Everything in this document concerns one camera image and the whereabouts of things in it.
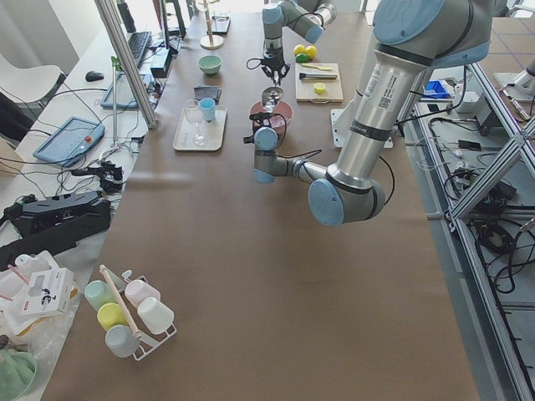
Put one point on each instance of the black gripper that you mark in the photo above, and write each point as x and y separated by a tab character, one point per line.
267	120
272	59

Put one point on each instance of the steel ice scoop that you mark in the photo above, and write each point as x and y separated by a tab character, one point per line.
272	95

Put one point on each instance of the pink bowl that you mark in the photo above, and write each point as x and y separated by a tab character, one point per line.
286	111

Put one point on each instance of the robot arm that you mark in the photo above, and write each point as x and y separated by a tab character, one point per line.
308	23
407	39

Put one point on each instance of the ice cubes pile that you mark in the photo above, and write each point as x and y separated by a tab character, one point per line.
277	121

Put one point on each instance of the light blue cup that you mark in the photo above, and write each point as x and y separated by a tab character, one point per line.
208	109

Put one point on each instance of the pink rack cup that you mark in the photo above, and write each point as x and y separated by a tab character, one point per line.
138	290

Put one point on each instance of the green rack cup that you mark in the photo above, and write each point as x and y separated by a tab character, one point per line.
97	293

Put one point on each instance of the yellow rack cup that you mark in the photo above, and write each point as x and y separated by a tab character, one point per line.
110	315

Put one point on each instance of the grey rack cup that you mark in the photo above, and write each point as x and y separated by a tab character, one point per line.
121	341

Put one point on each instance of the steel muddler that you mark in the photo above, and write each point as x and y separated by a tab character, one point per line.
310	76

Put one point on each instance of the yellow plastic knife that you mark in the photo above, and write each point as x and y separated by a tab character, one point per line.
313	67

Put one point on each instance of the green lime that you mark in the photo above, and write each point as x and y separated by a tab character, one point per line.
301	58

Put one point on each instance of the whole yellow lemon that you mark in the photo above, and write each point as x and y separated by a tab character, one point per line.
311	52
299	49

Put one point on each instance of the bamboo cutting board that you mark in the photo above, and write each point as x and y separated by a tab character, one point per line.
304	88

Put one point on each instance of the yellow lemon half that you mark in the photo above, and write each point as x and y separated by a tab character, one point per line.
319	88

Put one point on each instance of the cream serving tray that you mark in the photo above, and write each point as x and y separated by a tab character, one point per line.
213	131

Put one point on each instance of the grey folded cloth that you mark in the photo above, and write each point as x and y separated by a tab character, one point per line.
207	92

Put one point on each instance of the clear wine glass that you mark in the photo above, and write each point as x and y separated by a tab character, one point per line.
195	116

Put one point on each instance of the wooden stand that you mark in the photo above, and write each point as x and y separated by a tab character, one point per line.
210	41

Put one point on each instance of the black tray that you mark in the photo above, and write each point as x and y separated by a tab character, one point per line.
220	24

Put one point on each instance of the blue teach pendant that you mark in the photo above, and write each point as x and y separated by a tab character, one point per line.
124	100
70	142

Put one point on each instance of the black keyboard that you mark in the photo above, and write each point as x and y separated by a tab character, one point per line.
138	42

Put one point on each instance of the blue plastic bin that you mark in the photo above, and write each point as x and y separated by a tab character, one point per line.
438	89

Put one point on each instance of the black computer mouse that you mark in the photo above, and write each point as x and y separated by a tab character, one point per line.
93	76

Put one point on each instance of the white chair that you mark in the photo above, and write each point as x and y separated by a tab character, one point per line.
25	86

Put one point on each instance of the white cardboard box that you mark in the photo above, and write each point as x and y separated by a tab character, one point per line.
48	293

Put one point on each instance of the green bowl at edge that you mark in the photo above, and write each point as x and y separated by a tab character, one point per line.
18	372

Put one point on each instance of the aluminium frame post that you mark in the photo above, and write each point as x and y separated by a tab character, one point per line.
111	20

